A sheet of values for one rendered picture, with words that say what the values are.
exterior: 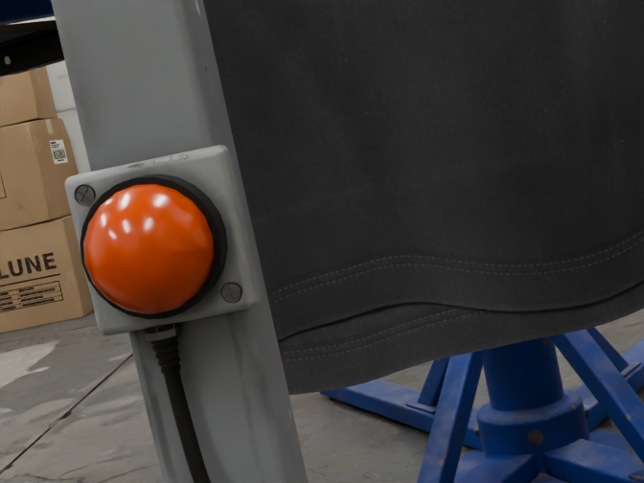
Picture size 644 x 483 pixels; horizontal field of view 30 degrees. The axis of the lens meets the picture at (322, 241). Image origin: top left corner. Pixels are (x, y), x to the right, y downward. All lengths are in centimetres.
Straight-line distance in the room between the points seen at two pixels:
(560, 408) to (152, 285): 171
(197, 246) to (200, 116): 5
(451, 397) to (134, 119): 151
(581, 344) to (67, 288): 350
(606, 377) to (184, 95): 153
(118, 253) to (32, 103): 483
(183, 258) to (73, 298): 480
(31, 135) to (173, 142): 473
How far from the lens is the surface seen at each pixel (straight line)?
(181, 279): 34
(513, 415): 202
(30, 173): 510
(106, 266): 34
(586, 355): 188
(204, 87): 38
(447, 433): 183
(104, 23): 38
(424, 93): 65
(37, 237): 514
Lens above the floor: 68
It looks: 7 degrees down
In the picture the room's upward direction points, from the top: 12 degrees counter-clockwise
